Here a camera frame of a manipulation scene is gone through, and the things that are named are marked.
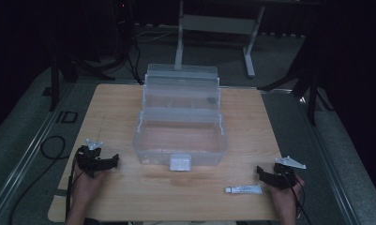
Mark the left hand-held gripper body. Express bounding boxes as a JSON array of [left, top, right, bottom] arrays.
[[75, 138, 104, 179]]

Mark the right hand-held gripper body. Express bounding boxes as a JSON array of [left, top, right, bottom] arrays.
[[272, 155, 308, 191]]

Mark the person's right hand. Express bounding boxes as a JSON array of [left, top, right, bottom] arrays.
[[267, 173, 306, 214]]

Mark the person's left hand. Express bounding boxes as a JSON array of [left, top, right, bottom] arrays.
[[70, 162, 111, 208]]

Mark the white tube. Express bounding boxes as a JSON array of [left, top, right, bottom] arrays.
[[224, 184, 263, 195]]

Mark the clear plastic tiered storage box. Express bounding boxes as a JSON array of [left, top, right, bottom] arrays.
[[131, 63, 230, 173]]

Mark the black stand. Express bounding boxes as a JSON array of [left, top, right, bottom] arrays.
[[257, 59, 335, 127], [47, 51, 116, 113]]

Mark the dark computer tower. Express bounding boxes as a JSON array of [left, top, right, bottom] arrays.
[[111, 0, 136, 62]]

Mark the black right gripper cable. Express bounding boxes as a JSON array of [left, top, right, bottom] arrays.
[[283, 172, 313, 225]]

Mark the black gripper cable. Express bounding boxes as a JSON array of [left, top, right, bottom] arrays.
[[65, 146, 85, 220], [283, 172, 313, 225]]

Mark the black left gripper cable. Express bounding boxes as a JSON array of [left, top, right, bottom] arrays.
[[65, 146, 85, 220]]

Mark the black floor cable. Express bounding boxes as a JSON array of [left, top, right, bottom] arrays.
[[8, 134, 71, 225]]

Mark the metal floor rail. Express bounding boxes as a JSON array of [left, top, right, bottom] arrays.
[[296, 93, 363, 225], [0, 82, 76, 225]]

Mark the white metal desk frame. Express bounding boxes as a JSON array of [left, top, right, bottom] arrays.
[[173, 0, 266, 79]]

